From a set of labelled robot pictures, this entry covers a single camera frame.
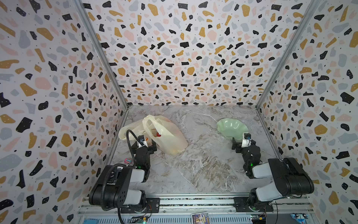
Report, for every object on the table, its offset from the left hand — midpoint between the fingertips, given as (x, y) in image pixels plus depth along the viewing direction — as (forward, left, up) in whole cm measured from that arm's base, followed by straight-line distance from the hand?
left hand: (145, 140), depth 88 cm
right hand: (+1, -63, -1) cm, 63 cm away
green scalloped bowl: (+16, -61, -10) cm, 64 cm away
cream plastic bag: (-6, -12, +20) cm, 24 cm away
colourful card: (-41, -33, -8) cm, 53 cm away
